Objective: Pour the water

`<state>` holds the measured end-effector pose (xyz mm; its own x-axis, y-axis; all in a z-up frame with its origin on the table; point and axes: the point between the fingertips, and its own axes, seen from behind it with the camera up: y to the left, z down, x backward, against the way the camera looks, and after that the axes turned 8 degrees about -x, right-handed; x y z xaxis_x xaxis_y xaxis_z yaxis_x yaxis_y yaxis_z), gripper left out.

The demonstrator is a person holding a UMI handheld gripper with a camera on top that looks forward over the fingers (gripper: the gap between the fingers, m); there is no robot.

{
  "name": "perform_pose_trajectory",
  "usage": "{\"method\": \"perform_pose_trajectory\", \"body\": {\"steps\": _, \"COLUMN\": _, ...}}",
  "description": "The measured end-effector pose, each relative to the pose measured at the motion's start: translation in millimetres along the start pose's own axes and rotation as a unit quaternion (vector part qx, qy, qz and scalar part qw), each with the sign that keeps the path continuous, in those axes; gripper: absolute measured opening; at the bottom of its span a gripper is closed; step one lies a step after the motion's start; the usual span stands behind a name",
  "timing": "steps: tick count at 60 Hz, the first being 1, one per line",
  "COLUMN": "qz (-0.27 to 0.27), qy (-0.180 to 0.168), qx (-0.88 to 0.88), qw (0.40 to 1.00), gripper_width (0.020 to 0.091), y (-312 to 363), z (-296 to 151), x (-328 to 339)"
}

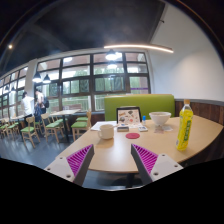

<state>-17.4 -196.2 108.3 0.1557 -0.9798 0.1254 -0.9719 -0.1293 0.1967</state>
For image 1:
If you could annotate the white bowl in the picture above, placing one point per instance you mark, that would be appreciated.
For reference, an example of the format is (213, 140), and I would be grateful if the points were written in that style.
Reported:
(160, 117)

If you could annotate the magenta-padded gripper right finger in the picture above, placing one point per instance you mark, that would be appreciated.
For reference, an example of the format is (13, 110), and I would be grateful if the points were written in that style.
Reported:
(146, 160)

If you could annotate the small white device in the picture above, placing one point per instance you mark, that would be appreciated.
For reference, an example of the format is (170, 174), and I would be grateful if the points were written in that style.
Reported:
(143, 128)

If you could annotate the small blue-capped bottle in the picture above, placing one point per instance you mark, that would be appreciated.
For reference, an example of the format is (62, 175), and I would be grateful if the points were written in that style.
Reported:
(144, 120)

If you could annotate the yellow drink bottle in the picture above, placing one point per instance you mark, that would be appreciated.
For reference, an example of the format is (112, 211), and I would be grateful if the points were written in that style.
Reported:
(185, 130)

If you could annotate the wooden dining table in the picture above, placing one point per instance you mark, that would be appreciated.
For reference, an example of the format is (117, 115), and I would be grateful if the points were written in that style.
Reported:
(65, 112)

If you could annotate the green upholstered bench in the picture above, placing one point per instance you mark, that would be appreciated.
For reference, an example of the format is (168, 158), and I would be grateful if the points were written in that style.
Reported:
(150, 101)

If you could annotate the group of green-seated wooden chairs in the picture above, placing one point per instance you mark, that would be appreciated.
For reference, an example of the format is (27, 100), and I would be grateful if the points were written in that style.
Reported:
(53, 125)

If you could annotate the red sachet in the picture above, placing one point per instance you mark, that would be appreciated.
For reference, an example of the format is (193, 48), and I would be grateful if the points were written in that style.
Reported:
(158, 130)

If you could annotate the small dark box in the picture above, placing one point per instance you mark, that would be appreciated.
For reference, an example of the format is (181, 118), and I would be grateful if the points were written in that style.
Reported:
(123, 128)

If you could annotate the white paper sheet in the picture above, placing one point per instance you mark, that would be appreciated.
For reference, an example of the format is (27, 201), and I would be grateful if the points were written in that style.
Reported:
(98, 126)

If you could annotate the white mug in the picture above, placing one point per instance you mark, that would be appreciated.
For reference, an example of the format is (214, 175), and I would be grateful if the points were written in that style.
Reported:
(106, 132)

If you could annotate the group of pendant lamps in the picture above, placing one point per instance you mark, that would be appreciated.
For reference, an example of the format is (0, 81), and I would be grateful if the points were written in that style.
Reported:
(111, 55)

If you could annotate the flat round red coaster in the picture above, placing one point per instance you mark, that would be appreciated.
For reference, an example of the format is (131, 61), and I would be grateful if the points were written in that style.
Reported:
(132, 136)

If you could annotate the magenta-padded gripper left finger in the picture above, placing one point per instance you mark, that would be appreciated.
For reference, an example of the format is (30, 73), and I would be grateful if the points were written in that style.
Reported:
(78, 160)

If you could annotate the person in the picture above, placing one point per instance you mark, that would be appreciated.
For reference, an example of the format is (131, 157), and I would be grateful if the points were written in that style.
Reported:
(27, 105)
(41, 100)

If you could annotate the black sticker-covered tablet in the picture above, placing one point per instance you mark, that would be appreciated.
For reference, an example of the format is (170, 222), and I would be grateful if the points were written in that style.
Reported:
(129, 116)

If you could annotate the white sachet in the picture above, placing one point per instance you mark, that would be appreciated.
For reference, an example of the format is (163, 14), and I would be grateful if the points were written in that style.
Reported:
(167, 128)

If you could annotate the long curved ceiling light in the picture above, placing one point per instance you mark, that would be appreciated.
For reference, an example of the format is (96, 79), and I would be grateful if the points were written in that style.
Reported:
(140, 46)

